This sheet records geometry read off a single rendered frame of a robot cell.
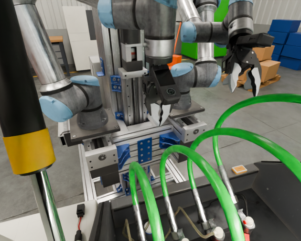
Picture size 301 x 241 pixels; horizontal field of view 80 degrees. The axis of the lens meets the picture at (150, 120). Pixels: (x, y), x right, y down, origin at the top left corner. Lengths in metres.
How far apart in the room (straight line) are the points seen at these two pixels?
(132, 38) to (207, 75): 0.42
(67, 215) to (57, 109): 0.35
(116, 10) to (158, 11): 0.10
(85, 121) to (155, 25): 0.57
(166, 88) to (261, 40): 0.29
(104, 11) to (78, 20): 4.76
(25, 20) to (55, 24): 5.64
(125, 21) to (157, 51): 0.10
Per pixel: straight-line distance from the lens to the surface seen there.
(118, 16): 0.49
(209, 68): 1.01
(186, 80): 0.97
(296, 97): 0.34
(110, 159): 0.85
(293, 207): 0.86
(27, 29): 0.72
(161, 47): 0.45
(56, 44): 5.08
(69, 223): 0.66
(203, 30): 0.78
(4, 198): 2.30
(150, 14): 0.45
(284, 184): 0.85
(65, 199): 2.00
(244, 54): 0.65
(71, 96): 0.73
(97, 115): 0.86
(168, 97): 0.42
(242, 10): 0.74
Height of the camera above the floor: 1.52
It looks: 32 degrees down
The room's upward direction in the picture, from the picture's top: straight up
